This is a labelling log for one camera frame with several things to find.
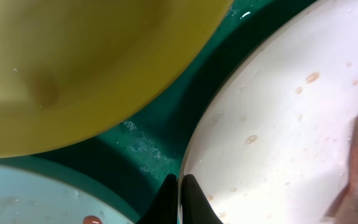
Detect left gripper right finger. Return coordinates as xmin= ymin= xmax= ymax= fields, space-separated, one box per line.
xmin=181 ymin=174 xmax=223 ymax=224

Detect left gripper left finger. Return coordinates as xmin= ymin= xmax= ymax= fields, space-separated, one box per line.
xmin=136 ymin=174 xmax=178 ymax=224

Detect yellow-green plate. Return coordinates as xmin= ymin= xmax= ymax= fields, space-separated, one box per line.
xmin=0 ymin=0 xmax=231 ymax=158

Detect teal plastic tray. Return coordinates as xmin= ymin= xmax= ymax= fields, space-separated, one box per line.
xmin=0 ymin=0 xmax=313 ymax=214

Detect white pink plate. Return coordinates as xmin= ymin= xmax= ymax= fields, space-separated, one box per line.
xmin=180 ymin=0 xmax=358 ymax=223

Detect light blue plate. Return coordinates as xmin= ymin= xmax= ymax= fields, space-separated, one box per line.
xmin=0 ymin=165 xmax=135 ymax=224

